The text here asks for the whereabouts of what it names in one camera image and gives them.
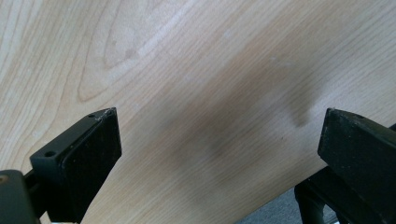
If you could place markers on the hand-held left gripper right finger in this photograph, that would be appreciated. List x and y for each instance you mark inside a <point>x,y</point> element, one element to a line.
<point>358,155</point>

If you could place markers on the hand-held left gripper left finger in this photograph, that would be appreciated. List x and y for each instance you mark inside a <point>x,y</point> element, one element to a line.
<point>77,168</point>

